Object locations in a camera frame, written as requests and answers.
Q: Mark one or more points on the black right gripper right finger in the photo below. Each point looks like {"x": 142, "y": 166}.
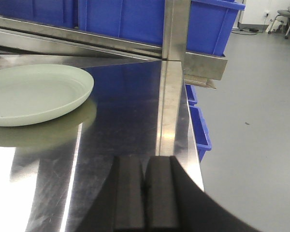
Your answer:
{"x": 174, "y": 203}

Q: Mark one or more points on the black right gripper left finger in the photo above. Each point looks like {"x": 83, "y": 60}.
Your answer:
{"x": 119, "y": 205}

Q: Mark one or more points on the pale green plate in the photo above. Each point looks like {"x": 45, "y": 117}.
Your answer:
{"x": 33, "y": 94}

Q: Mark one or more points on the stainless steel shelf rack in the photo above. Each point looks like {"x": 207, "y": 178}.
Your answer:
{"x": 46, "y": 39}

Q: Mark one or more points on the lower blue bin at side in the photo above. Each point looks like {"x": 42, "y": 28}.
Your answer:
{"x": 199, "y": 124}

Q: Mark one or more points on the blue plastic bin right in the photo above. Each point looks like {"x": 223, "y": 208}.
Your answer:
{"x": 209, "y": 28}

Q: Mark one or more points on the blue plastic bin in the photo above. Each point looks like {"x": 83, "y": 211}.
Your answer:
{"x": 54, "y": 12}
{"x": 209, "y": 28}

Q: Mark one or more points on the blue plastic bin left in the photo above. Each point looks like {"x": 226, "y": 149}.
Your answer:
{"x": 54, "y": 12}

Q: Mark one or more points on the grey stool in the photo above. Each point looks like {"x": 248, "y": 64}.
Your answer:
{"x": 281, "y": 13}

